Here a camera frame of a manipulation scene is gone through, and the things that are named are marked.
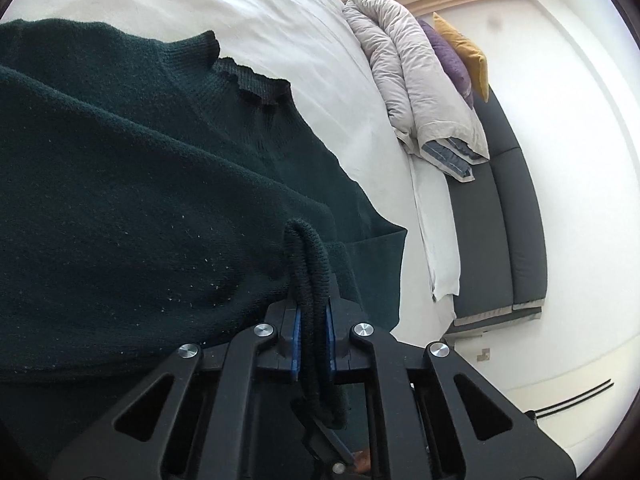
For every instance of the beige duvet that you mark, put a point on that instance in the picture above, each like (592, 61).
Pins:
(395, 60)

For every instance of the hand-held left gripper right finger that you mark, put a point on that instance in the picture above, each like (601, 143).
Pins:
(330, 342)

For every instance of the white bed sheet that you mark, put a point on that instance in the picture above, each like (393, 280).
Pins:
(250, 10)

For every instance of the dark grey sofa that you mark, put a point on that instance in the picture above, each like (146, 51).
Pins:
(515, 220)

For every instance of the yellow pillow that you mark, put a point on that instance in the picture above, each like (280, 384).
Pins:
(470, 55)

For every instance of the white wall socket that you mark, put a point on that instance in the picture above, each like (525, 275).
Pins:
(484, 355)

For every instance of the purple pillow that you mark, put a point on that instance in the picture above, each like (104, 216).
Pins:
(447, 55)

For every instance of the dark green knit sweater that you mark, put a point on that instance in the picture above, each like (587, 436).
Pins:
(125, 185)

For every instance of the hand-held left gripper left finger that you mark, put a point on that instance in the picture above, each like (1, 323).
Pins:
(297, 342)

